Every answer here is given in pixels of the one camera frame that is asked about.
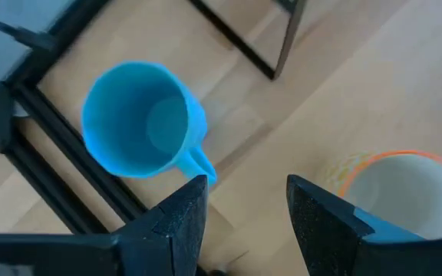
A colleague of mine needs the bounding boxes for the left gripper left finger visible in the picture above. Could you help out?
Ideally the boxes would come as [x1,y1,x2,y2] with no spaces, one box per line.
[0,174,209,276]

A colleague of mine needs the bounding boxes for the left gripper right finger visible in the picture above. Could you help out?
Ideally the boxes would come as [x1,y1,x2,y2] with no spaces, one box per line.
[286,174,442,276]

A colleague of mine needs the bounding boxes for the white mug orange rim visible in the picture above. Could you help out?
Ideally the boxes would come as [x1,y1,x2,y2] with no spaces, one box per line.
[316,149,442,241]

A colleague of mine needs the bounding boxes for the blue mug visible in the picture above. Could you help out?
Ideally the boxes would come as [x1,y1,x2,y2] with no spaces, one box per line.
[81,60,218,188]

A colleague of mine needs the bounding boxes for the wooden shelf black legs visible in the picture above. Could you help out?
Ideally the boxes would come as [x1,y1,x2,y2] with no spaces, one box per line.
[188,0,308,81]

